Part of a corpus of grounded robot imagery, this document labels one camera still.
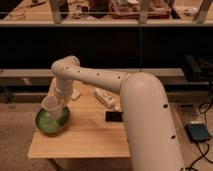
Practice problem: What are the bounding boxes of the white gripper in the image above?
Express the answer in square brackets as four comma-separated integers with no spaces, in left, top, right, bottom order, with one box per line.
[54,78,73,106]

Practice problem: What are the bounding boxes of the translucent ceramic cup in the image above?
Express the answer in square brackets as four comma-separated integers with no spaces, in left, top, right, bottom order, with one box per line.
[41,95,62,118]

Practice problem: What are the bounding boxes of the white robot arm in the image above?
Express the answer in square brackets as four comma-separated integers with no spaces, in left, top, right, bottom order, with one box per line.
[51,56,185,171]

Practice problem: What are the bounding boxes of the green ceramic bowl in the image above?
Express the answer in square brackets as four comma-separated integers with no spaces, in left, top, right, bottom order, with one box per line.
[35,107,70,134]

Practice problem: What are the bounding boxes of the small white block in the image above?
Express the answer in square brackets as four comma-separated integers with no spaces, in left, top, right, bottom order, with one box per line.
[71,91,81,100]

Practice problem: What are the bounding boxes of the black smartphone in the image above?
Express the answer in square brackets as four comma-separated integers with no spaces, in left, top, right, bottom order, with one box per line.
[105,111,123,122]

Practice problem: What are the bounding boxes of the long wooden bench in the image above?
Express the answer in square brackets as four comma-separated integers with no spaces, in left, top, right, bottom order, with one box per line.
[0,68,188,88]

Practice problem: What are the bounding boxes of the black equipment box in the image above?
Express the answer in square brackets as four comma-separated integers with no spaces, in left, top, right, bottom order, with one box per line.
[182,55,213,82]

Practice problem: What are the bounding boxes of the blue foot pedal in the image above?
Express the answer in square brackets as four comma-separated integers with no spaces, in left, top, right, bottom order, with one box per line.
[185,124,211,143]

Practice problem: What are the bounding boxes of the black cable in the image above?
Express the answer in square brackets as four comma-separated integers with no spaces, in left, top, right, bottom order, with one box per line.
[184,79,213,171]

